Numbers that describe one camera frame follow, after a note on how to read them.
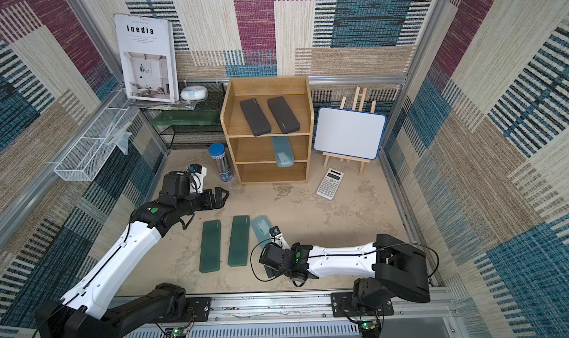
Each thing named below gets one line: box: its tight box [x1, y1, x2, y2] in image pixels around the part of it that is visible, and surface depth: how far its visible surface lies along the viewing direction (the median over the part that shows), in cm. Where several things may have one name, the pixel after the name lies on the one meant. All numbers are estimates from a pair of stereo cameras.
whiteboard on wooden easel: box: [313, 86, 388, 175], surface depth 100 cm
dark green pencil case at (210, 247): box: [199, 219, 222, 274], surface depth 86 cm
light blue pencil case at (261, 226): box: [251, 214, 272, 249], surface depth 92 cm
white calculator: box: [315, 167, 345, 201], surface depth 107 cm
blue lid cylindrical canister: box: [208, 142, 234, 183], surface depth 96 cm
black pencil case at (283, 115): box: [267, 96, 301, 135], surface depth 86 cm
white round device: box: [180, 85, 209, 101], surface depth 89 cm
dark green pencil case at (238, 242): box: [227, 214, 250, 267], surface depth 90 cm
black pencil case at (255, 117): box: [239, 97, 272, 137], surface depth 89 cm
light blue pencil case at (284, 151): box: [271, 136, 295, 169], surface depth 96 cm
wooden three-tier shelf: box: [220, 75, 315, 185], surface depth 93 cm
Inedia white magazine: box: [114, 14, 180, 104], surface depth 79 cm
